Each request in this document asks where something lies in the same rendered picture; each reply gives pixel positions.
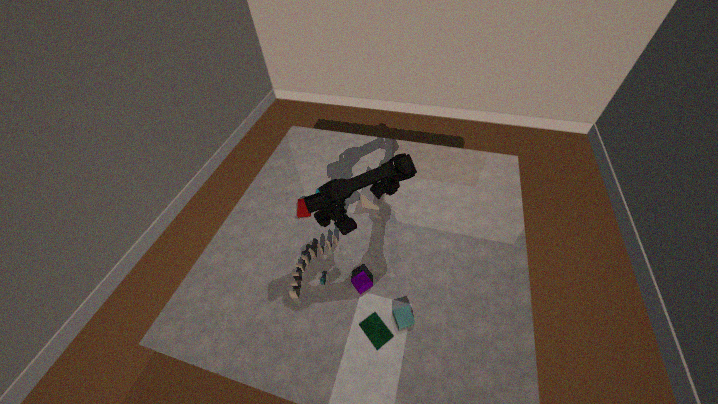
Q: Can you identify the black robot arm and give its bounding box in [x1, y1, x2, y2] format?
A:
[304, 153, 417, 227]

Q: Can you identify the purple block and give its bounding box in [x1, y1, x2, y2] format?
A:
[351, 271, 373, 294]

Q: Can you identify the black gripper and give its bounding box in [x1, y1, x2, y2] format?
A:
[329, 202, 357, 235]

